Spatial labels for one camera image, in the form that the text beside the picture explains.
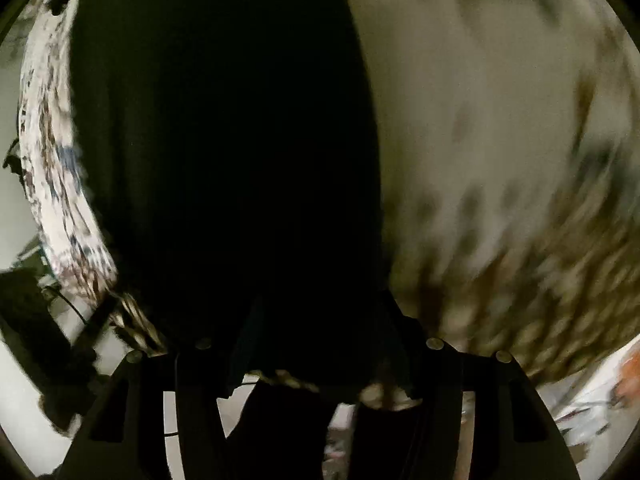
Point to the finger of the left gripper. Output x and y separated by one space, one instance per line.
469 417
159 418

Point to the dark striped long-sleeve sweater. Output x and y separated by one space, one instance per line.
231 157

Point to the floral bed blanket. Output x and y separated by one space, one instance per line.
508 143

